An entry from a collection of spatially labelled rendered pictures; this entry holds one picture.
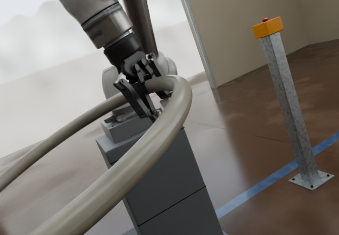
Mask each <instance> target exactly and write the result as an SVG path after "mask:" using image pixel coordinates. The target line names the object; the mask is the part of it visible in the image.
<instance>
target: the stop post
mask: <svg viewBox="0 0 339 235"><path fill-rule="evenodd" d="M252 29H253V32H254V36H255V39H258V38H260V39H261V43H262V46H263V49H264V53H265V56H266V60H267V63H268V66H269V70H270V73H271V77H272V80H273V83H274V87H275V90H276V94H277V97H278V100H279V104H280V107H281V111H282V114H283V117H284V120H285V123H286V127H287V131H288V134H289V138H290V141H291V144H292V148H293V151H294V155H295V158H296V161H297V165H298V168H299V172H300V173H299V174H297V175H296V176H294V177H293V178H291V179H290V180H289V182H291V183H293V184H296V185H298V186H300V187H303V188H305V189H308V190H311V191H315V190H316V189H317V188H319V187H320V186H322V185H323V184H324V183H326V182H327V181H329V180H330V179H332V178H333V177H334V175H332V174H329V173H325V172H322V171H319V170H318V169H317V166H316V162H315V159H314V155H313V151H312V148H311V144H310V141H309V137H308V134H307V130H306V126H305V123H304V119H303V116H302V112H301V108H300V105H299V101H298V98H297V94H296V91H295V87H294V83H293V79H292V76H291V72H290V69H289V65H288V61H287V58H286V54H285V51H284V47H283V44H282V41H281V37H280V34H279V31H282V30H283V29H284V28H283V24H282V22H281V18H280V17H276V18H274V19H271V20H266V21H263V22H262V23H260V24H257V25H255V26H253V27H252Z"/></svg>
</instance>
